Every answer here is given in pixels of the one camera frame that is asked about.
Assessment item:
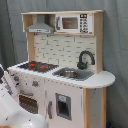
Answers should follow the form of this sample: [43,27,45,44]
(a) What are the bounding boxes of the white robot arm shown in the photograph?
[0,64,47,128]

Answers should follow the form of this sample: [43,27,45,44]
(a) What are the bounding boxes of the wooden toy kitchen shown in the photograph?
[9,10,115,128]

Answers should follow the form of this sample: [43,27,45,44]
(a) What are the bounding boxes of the metal pot in sink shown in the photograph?
[64,70,77,78]

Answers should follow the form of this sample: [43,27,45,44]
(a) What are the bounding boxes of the black toy faucet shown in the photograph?
[76,50,96,71]

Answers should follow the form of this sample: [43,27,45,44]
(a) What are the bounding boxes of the grey toy sink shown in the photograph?
[53,67,93,81]

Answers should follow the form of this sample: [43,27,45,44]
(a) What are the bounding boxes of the black stovetop red burners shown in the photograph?
[20,61,57,72]

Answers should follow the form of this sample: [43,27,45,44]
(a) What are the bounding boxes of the right red stove knob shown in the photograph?
[32,81,39,87]

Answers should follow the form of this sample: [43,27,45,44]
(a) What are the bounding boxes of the red stove knob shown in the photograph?
[13,75,20,82]
[32,81,39,87]

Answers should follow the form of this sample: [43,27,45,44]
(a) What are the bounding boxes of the grey ice dispenser panel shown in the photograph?
[55,93,72,120]

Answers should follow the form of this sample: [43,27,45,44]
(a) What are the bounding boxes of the toy microwave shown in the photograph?
[56,14,93,34]

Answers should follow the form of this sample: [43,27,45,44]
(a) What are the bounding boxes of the grey range hood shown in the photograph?
[26,15,54,34]

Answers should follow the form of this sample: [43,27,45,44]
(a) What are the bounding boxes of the left red stove knob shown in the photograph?
[13,75,20,82]

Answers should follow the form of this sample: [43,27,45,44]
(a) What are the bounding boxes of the toy oven door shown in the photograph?
[19,90,38,114]

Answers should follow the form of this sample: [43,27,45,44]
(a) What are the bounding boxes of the grey curtain backdrop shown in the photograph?
[0,0,128,128]

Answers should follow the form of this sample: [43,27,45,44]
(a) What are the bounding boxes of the grey fridge door handle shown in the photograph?
[48,101,52,119]

